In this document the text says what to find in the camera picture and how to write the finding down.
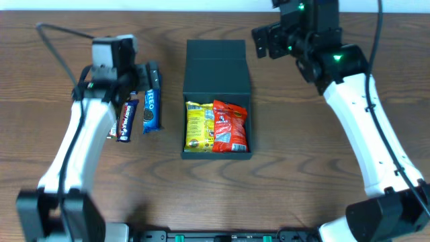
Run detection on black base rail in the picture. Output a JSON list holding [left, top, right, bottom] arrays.
[[128, 229, 321, 242]]

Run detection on dairy milk chocolate bar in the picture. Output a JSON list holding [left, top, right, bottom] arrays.
[[117, 99, 139, 143]]

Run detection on black gift box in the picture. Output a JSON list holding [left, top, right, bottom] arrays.
[[181, 40, 253, 160]]

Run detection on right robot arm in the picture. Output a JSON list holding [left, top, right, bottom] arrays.
[[252, 0, 429, 241]]

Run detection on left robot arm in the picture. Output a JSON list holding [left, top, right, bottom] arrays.
[[16, 34, 160, 241]]

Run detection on red snack packet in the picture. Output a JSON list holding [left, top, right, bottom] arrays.
[[212, 100, 249, 153]]

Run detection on blue oreo cookie pack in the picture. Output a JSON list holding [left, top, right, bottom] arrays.
[[142, 88, 161, 134]]

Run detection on yellow snack packet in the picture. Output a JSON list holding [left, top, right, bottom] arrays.
[[184, 102, 214, 153]]

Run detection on green red candy bar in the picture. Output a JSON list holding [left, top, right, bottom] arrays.
[[107, 121, 118, 139]]

